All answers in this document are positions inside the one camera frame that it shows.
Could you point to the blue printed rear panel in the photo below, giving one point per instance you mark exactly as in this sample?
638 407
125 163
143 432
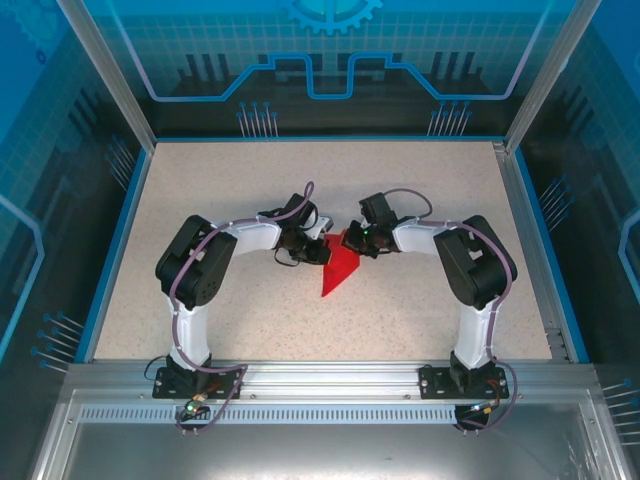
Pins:
200 30

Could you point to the blue printed side panel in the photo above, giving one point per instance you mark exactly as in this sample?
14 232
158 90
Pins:
40 150
600 150

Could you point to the aluminium side rail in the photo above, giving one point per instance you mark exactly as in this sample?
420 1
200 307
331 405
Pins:
531 250

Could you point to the blue table border strip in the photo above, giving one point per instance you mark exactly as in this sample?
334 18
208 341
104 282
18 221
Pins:
548 250
119 250
325 138

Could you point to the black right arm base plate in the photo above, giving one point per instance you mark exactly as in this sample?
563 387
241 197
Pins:
432 382

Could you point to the aluminium frame post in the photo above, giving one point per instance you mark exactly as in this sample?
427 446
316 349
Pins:
549 75
109 75

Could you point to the red paper sheet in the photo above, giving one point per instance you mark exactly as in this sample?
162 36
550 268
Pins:
340 272

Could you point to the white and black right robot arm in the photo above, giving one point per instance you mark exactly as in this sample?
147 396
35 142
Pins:
420 237

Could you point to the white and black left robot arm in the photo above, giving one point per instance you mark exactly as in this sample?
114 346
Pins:
192 340

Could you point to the aluminium base beam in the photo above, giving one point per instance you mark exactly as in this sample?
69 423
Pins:
330 380

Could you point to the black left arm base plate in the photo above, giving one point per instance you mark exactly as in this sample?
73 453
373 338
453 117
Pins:
165 387

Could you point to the grey metal floor plate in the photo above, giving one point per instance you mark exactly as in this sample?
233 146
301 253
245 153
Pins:
325 455

